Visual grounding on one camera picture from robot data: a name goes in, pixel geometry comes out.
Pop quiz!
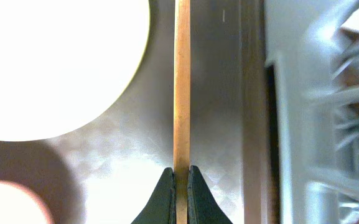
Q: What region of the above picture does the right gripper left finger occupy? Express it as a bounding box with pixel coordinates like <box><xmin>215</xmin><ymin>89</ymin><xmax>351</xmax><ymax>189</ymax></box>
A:
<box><xmin>131</xmin><ymin>167</ymin><xmax>176</xmax><ymax>224</ymax></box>

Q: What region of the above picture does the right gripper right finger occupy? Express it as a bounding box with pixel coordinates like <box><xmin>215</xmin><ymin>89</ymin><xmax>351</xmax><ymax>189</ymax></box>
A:
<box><xmin>187</xmin><ymin>166</ymin><xmax>232</xmax><ymax>224</ymax></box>

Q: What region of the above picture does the wooden chopstick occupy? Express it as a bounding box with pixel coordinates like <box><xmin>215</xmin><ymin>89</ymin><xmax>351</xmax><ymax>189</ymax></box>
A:
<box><xmin>174</xmin><ymin>0</ymin><xmax>191</xmax><ymax>224</ymax></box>

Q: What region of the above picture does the white bowl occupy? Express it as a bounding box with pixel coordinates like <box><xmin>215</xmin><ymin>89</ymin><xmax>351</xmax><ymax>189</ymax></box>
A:
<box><xmin>0</xmin><ymin>180</ymin><xmax>54</xmax><ymax>224</ymax></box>

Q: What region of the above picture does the grey dishwasher rack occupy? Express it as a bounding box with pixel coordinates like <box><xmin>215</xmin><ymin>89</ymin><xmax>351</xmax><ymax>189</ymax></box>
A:
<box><xmin>264</xmin><ymin>0</ymin><xmax>359</xmax><ymax>223</ymax></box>

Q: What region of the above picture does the yellow plate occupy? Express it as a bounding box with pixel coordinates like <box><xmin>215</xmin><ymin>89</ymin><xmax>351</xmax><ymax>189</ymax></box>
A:
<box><xmin>0</xmin><ymin>0</ymin><xmax>151</xmax><ymax>141</ymax></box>

